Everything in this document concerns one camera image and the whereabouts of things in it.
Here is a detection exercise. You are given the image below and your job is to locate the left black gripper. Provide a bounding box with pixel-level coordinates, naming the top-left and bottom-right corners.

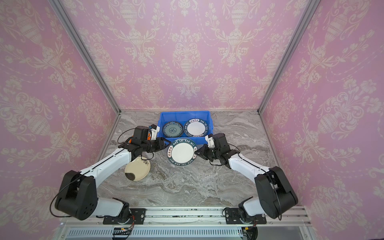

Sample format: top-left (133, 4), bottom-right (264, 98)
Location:
top-left (141, 136), bottom-right (172, 153)

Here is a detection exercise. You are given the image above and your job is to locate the green rimmed plate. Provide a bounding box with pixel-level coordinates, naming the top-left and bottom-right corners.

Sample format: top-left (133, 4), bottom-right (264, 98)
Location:
top-left (184, 118), bottom-right (209, 137)
top-left (167, 138), bottom-right (198, 167)

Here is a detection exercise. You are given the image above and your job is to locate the teal blue floral plate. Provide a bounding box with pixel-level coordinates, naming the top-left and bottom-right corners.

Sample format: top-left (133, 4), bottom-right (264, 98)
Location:
top-left (163, 121), bottom-right (184, 138)

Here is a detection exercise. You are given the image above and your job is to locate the cream plate with dark spot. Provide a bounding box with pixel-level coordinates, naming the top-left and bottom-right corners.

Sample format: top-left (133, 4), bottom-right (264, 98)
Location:
top-left (125, 157), bottom-right (151, 181)

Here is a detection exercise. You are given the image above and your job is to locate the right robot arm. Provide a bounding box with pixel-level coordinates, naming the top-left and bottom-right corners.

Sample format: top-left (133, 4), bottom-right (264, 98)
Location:
top-left (195, 133), bottom-right (299, 223)

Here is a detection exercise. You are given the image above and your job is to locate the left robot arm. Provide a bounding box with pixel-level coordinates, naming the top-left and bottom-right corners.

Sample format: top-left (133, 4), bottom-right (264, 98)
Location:
top-left (49, 125), bottom-right (171, 224)

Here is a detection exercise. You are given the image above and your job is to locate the blue plastic bin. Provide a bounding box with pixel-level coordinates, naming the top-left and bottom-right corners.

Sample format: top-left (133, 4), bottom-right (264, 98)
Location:
top-left (158, 111), bottom-right (214, 145)

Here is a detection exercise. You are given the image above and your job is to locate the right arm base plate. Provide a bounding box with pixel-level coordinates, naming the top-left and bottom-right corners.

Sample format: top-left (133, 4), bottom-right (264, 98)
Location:
top-left (222, 207), bottom-right (267, 225)

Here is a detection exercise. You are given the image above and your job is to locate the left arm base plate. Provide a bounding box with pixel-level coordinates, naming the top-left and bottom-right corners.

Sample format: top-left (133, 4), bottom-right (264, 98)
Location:
top-left (103, 208), bottom-right (147, 225)

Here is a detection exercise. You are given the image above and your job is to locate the aluminium front rail frame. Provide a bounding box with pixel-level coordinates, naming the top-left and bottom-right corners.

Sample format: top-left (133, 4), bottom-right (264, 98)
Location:
top-left (53, 206), bottom-right (316, 240)

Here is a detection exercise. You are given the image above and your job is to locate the left corner aluminium post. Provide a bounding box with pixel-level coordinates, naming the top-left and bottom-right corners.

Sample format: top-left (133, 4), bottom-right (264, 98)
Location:
top-left (48, 0), bottom-right (121, 115)

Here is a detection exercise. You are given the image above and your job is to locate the corner aluminium post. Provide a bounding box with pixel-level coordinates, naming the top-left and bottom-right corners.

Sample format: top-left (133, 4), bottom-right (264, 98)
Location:
top-left (48, 0), bottom-right (121, 115)
top-left (258, 0), bottom-right (321, 116)

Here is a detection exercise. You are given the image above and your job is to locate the right corner aluminium post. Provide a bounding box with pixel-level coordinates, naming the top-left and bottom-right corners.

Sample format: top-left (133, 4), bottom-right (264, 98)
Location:
top-left (258, 0), bottom-right (321, 116)

